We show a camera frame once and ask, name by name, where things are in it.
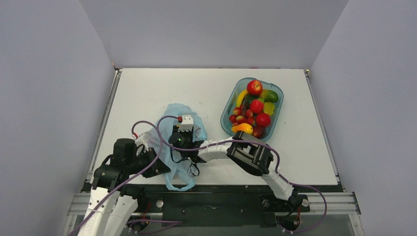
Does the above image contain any green orange fake mango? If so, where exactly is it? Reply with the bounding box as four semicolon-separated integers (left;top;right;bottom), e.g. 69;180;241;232
258;89;279;103

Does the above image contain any red fake strawberry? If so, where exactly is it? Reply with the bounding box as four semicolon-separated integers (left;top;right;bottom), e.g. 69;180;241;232
249;99;264;114

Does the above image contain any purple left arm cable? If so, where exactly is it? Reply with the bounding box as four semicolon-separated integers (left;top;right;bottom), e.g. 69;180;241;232
68;120;164;236

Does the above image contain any orange yellow fake fruit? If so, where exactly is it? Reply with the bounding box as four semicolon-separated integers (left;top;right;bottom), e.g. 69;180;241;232
231;123;253;135

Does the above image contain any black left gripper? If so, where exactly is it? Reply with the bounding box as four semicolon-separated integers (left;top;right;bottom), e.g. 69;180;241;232
127;146;171;177

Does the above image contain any yellow fake banana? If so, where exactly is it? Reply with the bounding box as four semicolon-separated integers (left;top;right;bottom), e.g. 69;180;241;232
236;89;248;108

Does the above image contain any red fake apple from bag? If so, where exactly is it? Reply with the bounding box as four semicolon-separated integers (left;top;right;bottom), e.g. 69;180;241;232
246;79;263;96

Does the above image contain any dark red fake fruit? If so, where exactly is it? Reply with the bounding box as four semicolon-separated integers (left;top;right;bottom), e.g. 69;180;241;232
252;126;266;139

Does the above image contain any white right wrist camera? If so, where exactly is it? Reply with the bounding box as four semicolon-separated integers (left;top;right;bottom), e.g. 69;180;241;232
178;115;194;132

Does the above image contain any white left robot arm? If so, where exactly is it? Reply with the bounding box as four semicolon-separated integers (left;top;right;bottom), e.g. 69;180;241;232
73;138;170;236

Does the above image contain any light blue plastic bag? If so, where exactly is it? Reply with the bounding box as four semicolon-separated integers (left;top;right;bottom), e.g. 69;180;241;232
159;103;208;191

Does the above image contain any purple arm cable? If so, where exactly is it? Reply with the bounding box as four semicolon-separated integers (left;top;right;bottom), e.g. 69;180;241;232
68;120;164;236
156;115;328;234

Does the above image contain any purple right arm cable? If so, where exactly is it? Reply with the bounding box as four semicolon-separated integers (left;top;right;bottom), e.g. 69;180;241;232
156;115;328;234

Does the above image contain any fake cherry bunch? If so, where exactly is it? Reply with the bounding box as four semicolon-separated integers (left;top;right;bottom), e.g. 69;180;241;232
229;107;256;126

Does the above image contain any teal plastic fruit tray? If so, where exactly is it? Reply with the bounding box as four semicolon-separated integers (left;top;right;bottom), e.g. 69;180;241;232
220;77;284;141

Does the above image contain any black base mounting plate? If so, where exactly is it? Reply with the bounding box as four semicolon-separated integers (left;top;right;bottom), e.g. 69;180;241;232
128;185;334;227

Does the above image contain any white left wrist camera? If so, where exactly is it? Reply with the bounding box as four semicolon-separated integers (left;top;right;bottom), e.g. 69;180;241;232
135;132;152;151

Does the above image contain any yellow fake starfruit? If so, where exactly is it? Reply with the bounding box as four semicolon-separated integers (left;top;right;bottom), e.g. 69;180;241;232
263;102;275;116

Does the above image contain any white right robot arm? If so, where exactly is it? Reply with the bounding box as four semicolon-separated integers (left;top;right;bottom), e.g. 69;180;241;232
167;131;297;210

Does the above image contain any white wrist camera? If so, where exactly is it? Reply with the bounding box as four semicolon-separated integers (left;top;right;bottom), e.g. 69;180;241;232
135;132;152;151
178;115;194;132

